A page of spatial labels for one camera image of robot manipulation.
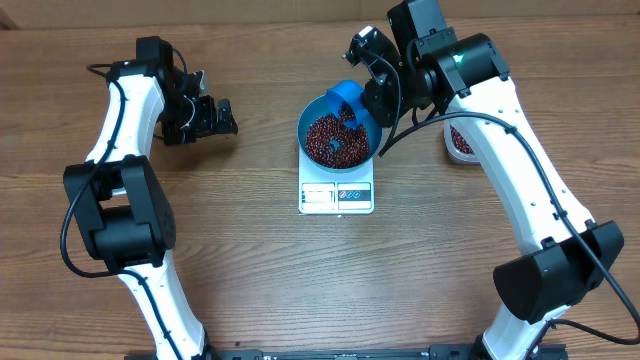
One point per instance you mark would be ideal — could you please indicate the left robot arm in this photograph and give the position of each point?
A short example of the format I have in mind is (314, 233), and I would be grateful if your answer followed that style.
(119, 222)

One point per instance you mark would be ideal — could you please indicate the teal metal bowl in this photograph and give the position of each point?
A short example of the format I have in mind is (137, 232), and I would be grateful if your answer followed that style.
(319, 107)

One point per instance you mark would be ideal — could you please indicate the blue plastic measuring scoop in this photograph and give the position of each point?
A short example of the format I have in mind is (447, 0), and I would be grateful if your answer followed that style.
(348, 92)

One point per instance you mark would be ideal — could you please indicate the red beans in bowl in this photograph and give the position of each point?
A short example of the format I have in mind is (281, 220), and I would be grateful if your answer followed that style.
(331, 143)

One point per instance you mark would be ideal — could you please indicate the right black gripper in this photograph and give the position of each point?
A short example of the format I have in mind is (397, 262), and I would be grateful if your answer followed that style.
(378, 101)

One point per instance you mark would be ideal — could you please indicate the clear plastic container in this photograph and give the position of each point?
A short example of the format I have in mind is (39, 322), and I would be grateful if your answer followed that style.
(455, 155)

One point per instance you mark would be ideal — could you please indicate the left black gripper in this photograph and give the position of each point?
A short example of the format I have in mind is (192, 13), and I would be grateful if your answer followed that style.
(209, 123)

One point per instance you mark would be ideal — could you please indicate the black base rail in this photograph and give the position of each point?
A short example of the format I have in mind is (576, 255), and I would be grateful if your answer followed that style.
(434, 352)

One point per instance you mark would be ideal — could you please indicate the white digital kitchen scale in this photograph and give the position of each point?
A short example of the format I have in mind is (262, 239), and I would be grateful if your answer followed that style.
(326, 191)

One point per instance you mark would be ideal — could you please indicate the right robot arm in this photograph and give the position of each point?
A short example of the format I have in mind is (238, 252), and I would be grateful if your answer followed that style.
(564, 252)

